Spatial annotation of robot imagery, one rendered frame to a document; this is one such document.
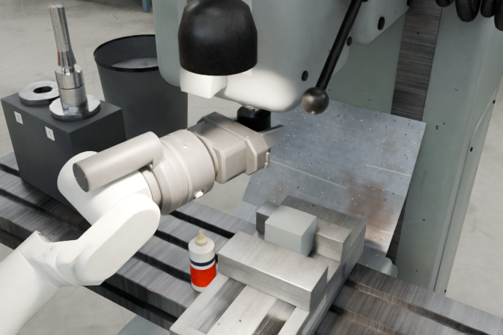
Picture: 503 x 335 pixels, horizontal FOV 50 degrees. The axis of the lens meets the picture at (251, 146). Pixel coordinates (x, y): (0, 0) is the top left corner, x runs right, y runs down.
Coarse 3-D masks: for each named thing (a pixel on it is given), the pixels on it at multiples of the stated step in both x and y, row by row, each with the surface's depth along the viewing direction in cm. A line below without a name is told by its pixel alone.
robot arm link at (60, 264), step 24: (120, 216) 56; (144, 216) 58; (48, 240) 61; (96, 240) 55; (120, 240) 57; (144, 240) 60; (48, 264) 55; (72, 264) 55; (96, 264) 56; (120, 264) 59
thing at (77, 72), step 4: (76, 64) 97; (56, 68) 95; (60, 68) 95; (76, 68) 95; (80, 68) 95; (56, 72) 94; (60, 72) 94; (64, 72) 94; (68, 72) 94; (72, 72) 94; (76, 72) 94; (80, 72) 95; (56, 76) 94; (60, 76) 94; (64, 76) 94; (68, 76) 94; (72, 76) 94; (76, 76) 94
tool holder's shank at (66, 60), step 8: (56, 8) 89; (56, 16) 89; (64, 16) 90; (56, 24) 90; (64, 24) 91; (56, 32) 91; (64, 32) 91; (56, 40) 92; (64, 40) 92; (64, 48) 92; (64, 56) 93; (72, 56) 94; (64, 64) 93; (72, 64) 94
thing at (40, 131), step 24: (24, 96) 102; (48, 96) 102; (96, 96) 102; (24, 120) 101; (48, 120) 96; (72, 120) 96; (96, 120) 96; (120, 120) 101; (24, 144) 105; (48, 144) 99; (72, 144) 94; (96, 144) 98; (24, 168) 110; (48, 168) 103; (48, 192) 108
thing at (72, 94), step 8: (56, 80) 95; (64, 80) 94; (72, 80) 94; (80, 80) 95; (64, 88) 95; (72, 88) 95; (80, 88) 96; (64, 96) 96; (72, 96) 96; (80, 96) 96; (64, 104) 97; (72, 104) 96; (80, 104) 97
